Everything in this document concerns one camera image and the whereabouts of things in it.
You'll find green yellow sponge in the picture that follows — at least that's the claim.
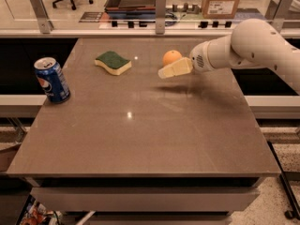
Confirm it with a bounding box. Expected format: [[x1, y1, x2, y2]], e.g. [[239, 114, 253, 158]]
[[95, 51, 132, 76]]

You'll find metal glass post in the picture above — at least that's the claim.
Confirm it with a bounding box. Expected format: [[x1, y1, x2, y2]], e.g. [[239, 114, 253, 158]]
[[270, 0, 293, 32], [156, 0, 166, 35], [29, 0, 53, 34]]

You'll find colourful snack bin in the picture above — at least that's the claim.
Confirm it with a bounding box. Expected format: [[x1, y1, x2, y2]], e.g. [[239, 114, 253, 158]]
[[16, 196, 63, 225]]

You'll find right metal glass post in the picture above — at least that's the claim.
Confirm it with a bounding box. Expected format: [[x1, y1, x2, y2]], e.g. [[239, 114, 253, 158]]
[[270, 0, 293, 32]]

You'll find brown cardboard box corner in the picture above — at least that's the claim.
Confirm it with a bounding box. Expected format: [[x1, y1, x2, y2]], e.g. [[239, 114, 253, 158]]
[[0, 143, 21, 172]]

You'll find grey table drawer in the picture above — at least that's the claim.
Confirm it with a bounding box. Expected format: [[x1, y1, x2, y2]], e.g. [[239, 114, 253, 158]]
[[31, 187, 259, 212]]

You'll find blue pepsi can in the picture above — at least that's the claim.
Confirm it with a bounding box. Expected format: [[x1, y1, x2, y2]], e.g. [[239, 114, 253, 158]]
[[34, 57, 70, 103]]

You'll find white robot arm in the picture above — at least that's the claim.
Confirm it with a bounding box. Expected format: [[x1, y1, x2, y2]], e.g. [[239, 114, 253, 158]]
[[158, 19, 300, 94]]

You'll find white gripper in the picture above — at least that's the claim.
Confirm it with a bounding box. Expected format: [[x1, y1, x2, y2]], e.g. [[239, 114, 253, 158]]
[[157, 39, 224, 79]]

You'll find orange fruit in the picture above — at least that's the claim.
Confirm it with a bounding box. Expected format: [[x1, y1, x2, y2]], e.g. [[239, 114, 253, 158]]
[[162, 50, 182, 66]]

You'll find cardboard box with label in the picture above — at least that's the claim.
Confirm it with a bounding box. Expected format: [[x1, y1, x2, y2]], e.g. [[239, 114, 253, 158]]
[[202, 0, 240, 19]]

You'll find left metal glass post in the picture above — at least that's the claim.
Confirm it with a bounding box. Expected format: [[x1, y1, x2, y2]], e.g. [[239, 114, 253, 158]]
[[29, 0, 53, 34]]

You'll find middle metal glass post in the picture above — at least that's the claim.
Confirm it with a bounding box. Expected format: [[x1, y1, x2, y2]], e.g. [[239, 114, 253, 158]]
[[156, 0, 166, 35]]

